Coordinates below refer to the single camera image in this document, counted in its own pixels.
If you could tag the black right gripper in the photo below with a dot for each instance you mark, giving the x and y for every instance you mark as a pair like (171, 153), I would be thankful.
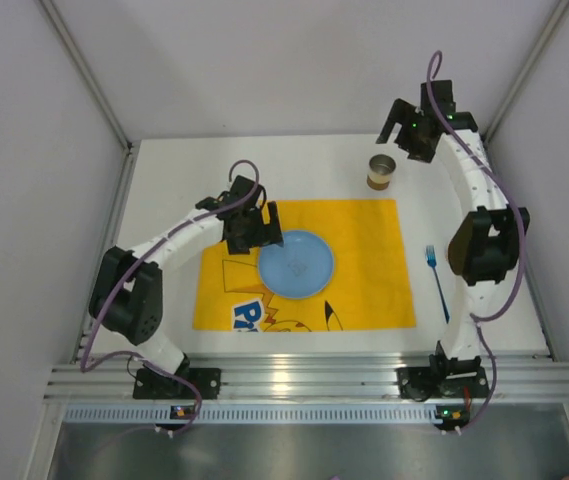
(403, 126)

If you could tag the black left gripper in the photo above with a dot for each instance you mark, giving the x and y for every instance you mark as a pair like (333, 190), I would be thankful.
(255, 232)

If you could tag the light blue plastic plate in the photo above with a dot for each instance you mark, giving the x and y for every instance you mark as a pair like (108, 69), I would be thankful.
(299, 268)

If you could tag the steel cup with brown base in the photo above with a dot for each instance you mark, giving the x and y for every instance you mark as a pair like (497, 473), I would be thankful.
(380, 170)

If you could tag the yellow printed cloth mat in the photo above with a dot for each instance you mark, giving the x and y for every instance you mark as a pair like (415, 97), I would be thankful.
(369, 288)

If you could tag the blue metal fork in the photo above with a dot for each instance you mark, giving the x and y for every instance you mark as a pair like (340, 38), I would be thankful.
(431, 260)

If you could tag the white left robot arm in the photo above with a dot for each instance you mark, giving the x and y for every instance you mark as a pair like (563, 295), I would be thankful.
(128, 295)

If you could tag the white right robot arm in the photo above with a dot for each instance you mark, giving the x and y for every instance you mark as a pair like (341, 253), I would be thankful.
(482, 251)

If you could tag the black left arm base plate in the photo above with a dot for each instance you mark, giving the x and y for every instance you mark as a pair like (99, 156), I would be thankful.
(152, 386)

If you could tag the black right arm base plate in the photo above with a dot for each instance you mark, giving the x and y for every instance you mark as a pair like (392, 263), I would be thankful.
(421, 384)

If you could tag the perforated metal cable tray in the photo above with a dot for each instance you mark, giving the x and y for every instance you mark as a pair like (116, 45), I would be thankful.
(226, 414)

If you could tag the aluminium table edge rail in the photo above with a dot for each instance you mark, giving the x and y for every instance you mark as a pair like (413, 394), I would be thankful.
(296, 378)

